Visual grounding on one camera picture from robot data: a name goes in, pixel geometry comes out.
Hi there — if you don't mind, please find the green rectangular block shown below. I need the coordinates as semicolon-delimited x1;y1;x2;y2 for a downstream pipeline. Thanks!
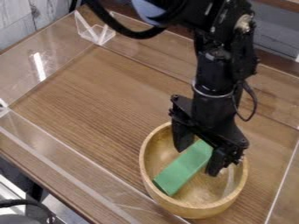
152;140;212;197

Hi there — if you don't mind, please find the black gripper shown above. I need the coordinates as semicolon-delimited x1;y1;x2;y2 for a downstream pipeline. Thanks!
169;83;248;177

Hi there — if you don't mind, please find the clear acrylic corner bracket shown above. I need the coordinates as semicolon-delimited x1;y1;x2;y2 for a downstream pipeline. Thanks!
73;11;116;46

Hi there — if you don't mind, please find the black cable bottom left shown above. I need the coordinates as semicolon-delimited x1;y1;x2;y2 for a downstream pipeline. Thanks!
0;199;57;224

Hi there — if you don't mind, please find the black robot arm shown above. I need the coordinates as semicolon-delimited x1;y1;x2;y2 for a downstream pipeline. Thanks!
132;0;257;177

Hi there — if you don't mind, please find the clear acrylic front wall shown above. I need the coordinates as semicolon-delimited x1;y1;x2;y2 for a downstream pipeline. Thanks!
0;108;190;224

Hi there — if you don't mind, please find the brown wooden bowl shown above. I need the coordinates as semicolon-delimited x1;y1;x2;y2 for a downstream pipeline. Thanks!
138;122;248;219

